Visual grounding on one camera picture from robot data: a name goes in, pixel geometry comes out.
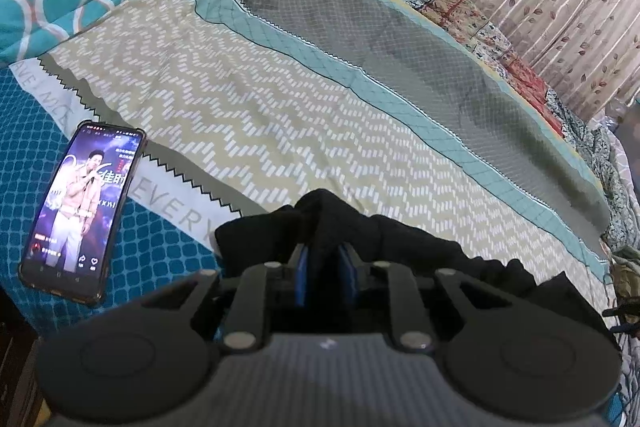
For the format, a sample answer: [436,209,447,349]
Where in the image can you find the black smartphone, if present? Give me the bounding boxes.
[17,119,147,306]

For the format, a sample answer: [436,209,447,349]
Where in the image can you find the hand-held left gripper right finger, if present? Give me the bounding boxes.
[334,243,506,353]

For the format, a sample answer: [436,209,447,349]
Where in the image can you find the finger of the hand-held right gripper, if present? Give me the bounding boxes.
[602,302,640,339]

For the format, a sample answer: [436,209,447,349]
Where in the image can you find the patterned teal beige bedsheet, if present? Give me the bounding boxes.
[0,0,615,343]

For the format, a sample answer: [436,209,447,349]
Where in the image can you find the black pants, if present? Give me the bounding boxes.
[214,188,618,348]

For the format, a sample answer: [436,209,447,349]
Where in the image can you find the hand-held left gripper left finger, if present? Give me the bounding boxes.
[142,243,313,353]

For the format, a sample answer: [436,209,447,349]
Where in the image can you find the olive crumpled clothes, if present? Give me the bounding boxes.
[606,246,640,305]

